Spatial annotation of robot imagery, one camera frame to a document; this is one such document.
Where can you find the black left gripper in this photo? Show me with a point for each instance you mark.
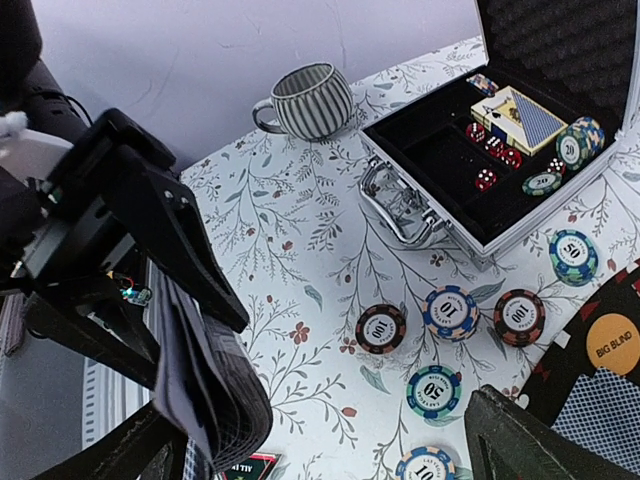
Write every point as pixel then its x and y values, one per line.
pixel 118 172

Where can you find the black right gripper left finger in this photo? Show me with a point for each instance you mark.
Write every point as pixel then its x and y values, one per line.
pixel 144 446

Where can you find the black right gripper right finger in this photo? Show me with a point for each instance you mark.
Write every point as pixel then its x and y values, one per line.
pixel 506 442

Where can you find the blue green 50 chip stack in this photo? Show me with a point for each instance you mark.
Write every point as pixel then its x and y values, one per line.
pixel 434 392

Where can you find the blue card deck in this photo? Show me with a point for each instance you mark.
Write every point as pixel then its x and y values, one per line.
pixel 206 386

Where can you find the single blue backed card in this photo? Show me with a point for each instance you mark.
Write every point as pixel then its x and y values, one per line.
pixel 601 415

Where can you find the black triangular dealer plate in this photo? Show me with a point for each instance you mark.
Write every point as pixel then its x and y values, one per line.
pixel 258 466

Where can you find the red black 100 chip pile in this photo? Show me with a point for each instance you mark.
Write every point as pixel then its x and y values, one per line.
pixel 519 317

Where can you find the orange big blind button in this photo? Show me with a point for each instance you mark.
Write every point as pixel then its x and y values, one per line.
pixel 613 342

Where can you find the red black 100 chip stack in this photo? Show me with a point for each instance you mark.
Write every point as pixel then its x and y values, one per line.
pixel 380 329

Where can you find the blue green 50 chip pile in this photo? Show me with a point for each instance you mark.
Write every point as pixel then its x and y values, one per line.
pixel 573 256

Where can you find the round red black poker mat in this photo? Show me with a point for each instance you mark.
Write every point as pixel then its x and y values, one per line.
pixel 552 379

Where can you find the striped ceramic cup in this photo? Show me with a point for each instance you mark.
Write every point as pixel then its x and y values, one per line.
pixel 310 103

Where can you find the single green 20 chip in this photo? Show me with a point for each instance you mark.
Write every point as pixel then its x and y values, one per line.
pixel 542 183

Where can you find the red die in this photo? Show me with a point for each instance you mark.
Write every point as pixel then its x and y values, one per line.
pixel 494 146
pixel 557 166
pixel 512 158
pixel 485 179
pixel 476 132

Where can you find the aluminium poker case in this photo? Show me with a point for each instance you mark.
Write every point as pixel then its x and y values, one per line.
pixel 488 156

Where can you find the green 20 chip stack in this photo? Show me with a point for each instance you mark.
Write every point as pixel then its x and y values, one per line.
pixel 580 142

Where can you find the boxed playing card deck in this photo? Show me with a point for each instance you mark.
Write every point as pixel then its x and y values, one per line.
pixel 518 120

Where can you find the multicolour chip row in case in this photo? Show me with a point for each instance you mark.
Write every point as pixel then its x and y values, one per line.
pixel 483 84

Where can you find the front aluminium rail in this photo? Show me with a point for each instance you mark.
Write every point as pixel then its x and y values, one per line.
pixel 108 397

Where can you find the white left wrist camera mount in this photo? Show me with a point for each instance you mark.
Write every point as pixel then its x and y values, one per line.
pixel 26 153

